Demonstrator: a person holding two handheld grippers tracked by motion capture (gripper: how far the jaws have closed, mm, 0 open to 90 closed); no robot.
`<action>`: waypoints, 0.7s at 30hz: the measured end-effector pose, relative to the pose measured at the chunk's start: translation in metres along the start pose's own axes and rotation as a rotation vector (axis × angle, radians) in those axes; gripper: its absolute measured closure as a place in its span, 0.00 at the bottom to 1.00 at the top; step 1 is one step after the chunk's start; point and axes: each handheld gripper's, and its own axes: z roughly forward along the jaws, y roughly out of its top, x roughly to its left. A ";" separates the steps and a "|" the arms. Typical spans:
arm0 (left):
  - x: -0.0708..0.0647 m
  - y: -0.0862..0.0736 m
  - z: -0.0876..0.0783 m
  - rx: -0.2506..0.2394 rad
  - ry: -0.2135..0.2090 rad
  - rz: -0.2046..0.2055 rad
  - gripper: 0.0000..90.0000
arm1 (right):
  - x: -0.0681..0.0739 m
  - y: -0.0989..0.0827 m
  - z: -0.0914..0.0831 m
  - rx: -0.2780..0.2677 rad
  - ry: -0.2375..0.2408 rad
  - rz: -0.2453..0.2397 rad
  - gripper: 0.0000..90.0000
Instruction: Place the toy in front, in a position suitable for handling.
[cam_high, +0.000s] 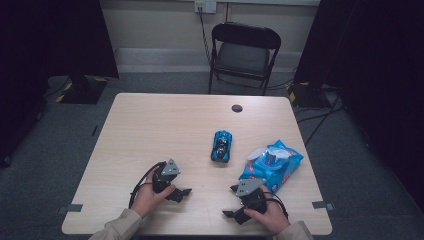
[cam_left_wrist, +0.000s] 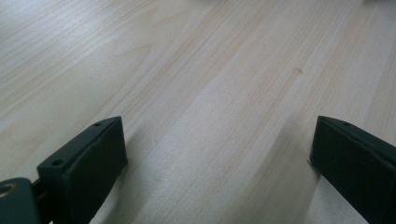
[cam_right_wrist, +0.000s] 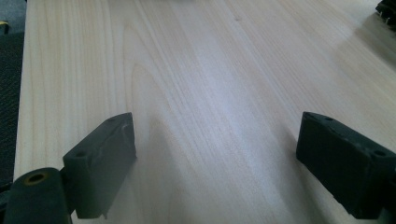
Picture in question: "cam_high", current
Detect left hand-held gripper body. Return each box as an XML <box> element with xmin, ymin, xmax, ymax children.
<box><xmin>152</xmin><ymin>158</ymin><xmax>182</xmax><ymax>194</ymax></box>

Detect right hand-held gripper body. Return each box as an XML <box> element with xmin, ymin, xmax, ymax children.
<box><xmin>235</xmin><ymin>178</ymin><xmax>268</xmax><ymax>214</ymax></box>

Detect blue wet wipes packet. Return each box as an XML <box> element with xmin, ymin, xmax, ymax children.
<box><xmin>238</xmin><ymin>139</ymin><xmax>305</xmax><ymax>194</ymax></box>

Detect blue toy car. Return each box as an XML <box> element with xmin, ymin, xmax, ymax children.
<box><xmin>210</xmin><ymin>129</ymin><xmax>234</xmax><ymax>164</ymax></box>

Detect person's left hand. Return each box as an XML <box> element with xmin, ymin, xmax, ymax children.
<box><xmin>131</xmin><ymin>169</ymin><xmax>177</xmax><ymax>219</ymax></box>

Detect person's right hand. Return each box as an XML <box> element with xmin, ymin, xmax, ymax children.
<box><xmin>244</xmin><ymin>185</ymin><xmax>289</xmax><ymax>236</ymax></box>

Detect grey tape strip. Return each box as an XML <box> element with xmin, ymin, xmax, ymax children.
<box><xmin>312</xmin><ymin>200</ymin><xmax>335</xmax><ymax>211</ymax></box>
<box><xmin>57</xmin><ymin>203</ymin><xmax>84</xmax><ymax>215</ymax></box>

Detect black stand base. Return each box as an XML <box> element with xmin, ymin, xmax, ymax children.
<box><xmin>59</xmin><ymin>74</ymin><xmax>108</xmax><ymax>105</ymax></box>
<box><xmin>288</xmin><ymin>81</ymin><xmax>331</xmax><ymax>108</ymax></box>

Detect black folding chair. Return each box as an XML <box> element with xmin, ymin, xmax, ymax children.
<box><xmin>208</xmin><ymin>21</ymin><xmax>282</xmax><ymax>97</ymax></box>

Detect dark curtain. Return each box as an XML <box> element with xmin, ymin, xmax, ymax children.
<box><xmin>0</xmin><ymin>0</ymin><xmax>120</xmax><ymax>168</ymax></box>
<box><xmin>293</xmin><ymin>0</ymin><xmax>424</xmax><ymax>211</ymax></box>

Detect left hand-held gripper black cable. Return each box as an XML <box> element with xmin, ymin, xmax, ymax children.
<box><xmin>128</xmin><ymin>161</ymin><xmax>167</xmax><ymax>209</ymax></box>

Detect hand-held gripper black cable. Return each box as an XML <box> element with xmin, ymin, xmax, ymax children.
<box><xmin>128</xmin><ymin>161</ymin><xmax>167</xmax><ymax>209</ymax></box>
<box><xmin>263</xmin><ymin>191</ymin><xmax>289</xmax><ymax>219</ymax></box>

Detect right hand-held gripper black cable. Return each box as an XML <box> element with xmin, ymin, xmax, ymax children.
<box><xmin>263</xmin><ymin>191</ymin><xmax>289</xmax><ymax>219</ymax></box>

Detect black floor cables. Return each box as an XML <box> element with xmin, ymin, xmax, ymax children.
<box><xmin>296</xmin><ymin>93</ymin><xmax>344</xmax><ymax>148</ymax></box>

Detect black wall socket cable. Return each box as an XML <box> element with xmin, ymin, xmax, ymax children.
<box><xmin>198</xmin><ymin>6</ymin><xmax>214</xmax><ymax>66</ymax></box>

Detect white wall socket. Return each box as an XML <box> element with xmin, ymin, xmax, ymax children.
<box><xmin>194</xmin><ymin>0</ymin><xmax>218</xmax><ymax>15</ymax></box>

